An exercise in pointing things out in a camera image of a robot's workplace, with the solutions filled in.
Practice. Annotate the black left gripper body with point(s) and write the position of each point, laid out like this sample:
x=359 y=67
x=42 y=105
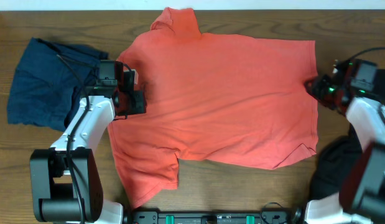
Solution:
x=132 y=104

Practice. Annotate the red orange t-shirt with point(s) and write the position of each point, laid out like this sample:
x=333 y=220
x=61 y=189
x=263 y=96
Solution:
x=227 y=98

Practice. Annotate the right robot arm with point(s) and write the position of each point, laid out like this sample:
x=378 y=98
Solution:
x=362 y=198

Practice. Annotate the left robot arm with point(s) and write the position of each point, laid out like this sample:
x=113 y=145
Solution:
x=66 y=186

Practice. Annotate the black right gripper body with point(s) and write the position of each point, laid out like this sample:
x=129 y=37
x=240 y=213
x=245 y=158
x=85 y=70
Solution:
x=327 y=93

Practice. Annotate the folded navy blue garment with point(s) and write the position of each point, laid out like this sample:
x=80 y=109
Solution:
x=48 y=82

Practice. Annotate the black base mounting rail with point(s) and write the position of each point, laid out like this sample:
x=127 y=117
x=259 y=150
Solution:
x=271 y=213

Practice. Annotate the black garment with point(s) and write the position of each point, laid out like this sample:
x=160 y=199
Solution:
x=337 y=161

